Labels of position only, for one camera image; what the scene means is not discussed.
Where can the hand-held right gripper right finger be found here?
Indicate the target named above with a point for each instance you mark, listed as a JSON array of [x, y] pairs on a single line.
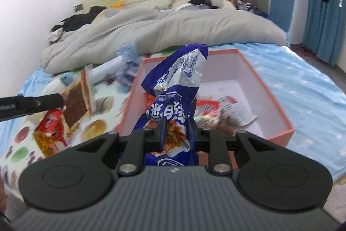
[[191, 136]]

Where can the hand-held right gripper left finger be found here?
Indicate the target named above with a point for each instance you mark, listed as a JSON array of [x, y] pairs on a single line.
[[162, 136]]

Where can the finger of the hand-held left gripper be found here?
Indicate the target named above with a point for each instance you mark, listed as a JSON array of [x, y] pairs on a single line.
[[43, 102]]

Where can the red label clear snack packet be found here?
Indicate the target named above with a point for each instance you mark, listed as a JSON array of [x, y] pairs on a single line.
[[208, 109]]

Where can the green edged snack packet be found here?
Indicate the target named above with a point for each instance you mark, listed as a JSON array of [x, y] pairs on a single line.
[[77, 103]]

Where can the white packet of dark snacks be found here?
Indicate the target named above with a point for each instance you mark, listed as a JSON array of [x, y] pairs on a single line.
[[238, 112]]

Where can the blue bag with orange snacks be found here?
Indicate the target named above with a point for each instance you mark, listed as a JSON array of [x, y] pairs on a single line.
[[175, 79]]

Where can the pink cardboard box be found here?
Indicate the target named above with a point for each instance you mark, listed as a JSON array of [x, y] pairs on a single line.
[[243, 68]]

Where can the penguin plush toy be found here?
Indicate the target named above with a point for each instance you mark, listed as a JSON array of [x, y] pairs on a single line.
[[55, 86]]

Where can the red and yellow snack packet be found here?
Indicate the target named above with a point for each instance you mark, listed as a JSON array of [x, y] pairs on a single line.
[[51, 133]]

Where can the fruit printed bed sheet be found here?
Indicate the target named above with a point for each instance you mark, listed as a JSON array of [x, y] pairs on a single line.
[[102, 106]]

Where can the white and black cloth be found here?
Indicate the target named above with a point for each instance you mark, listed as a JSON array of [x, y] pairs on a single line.
[[55, 36]]

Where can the white tube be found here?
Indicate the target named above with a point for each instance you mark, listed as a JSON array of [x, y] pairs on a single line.
[[108, 68]]

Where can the light blue plastic wrapper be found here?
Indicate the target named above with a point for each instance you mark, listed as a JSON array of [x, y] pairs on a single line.
[[127, 52]]

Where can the black clothes heap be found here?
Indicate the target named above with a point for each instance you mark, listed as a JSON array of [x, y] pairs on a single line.
[[78, 18]]

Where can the grey duvet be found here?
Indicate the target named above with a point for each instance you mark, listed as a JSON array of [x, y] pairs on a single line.
[[167, 30]]

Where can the cream pillow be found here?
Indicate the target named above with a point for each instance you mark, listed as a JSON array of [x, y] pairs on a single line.
[[183, 5]]

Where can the black garment by pillow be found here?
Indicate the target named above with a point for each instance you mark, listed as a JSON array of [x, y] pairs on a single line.
[[201, 1]]

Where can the row of small bottles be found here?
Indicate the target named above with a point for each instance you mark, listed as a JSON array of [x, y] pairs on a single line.
[[240, 3]]

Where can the blue chair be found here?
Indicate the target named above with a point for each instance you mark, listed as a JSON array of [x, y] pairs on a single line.
[[282, 3]]

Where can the blue curtain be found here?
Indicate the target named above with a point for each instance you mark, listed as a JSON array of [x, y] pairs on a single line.
[[324, 30]]

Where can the dark wall switch panel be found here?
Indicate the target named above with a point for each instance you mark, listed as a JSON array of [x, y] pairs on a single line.
[[77, 8]]

